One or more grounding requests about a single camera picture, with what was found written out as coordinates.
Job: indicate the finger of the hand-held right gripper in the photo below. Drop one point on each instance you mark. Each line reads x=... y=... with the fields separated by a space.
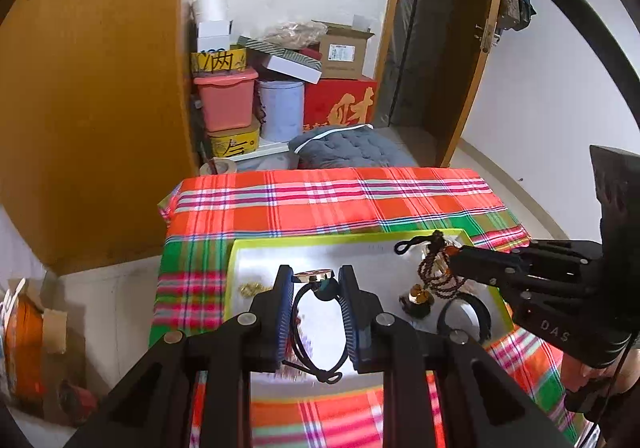
x=550 y=290
x=500 y=260

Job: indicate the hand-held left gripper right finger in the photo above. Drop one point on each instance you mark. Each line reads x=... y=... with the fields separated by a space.
x=350 y=323

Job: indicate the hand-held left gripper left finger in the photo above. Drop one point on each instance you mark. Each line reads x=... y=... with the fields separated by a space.
x=283 y=318

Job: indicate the small gold ornament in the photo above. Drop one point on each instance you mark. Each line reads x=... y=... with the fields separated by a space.
x=250 y=289

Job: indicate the silver tray with green rim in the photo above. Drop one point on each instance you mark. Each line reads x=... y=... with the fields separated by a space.
x=260 y=258

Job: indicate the person's right hand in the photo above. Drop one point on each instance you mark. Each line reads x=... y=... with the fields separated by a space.
x=585 y=373

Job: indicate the red green plaid cloth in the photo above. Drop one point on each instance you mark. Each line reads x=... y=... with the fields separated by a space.
x=300 y=203

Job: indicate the beige tape roll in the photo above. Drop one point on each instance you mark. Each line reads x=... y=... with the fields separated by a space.
x=224 y=166

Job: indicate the grey quilted cushion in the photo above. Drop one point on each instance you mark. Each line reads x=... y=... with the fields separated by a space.
x=350 y=148

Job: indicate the yellow round tin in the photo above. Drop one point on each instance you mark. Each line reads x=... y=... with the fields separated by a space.
x=235 y=146

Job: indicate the pale lilac bucket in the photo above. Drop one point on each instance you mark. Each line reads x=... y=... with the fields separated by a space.
x=280 y=113

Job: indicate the red box gold print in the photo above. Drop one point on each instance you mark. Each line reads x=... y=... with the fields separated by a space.
x=325 y=103

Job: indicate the dark wooden-framed door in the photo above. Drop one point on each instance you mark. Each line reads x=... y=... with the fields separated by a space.
x=430 y=53

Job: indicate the metal door lock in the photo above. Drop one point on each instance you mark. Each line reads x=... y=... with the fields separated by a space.
x=487 y=37

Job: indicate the red tape roll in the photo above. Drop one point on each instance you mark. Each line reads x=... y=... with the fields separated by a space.
x=75 y=400

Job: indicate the pink storage bin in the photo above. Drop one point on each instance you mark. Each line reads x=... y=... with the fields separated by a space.
x=225 y=98

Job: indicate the cardboard piece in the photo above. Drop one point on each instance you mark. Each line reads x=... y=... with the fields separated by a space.
x=55 y=330

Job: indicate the white box striped lid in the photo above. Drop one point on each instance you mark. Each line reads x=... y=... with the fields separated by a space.
x=295 y=71

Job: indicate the brown cardboard box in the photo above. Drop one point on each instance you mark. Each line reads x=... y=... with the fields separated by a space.
x=345 y=58

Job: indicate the orange box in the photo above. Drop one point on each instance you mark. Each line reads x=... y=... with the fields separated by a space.
x=22 y=348

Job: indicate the yellow printed box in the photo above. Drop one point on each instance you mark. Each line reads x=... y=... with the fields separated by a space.
x=220 y=62

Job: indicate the wooden wardrobe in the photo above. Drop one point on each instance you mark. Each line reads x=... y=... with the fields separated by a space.
x=100 y=103

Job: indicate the clear plastic bag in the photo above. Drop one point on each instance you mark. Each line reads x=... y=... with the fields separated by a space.
x=295 y=33

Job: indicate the white open box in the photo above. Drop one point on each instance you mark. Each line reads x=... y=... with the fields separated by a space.
x=212 y=36

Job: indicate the white cylinder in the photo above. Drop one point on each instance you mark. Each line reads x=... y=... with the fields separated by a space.
x=210 y=8

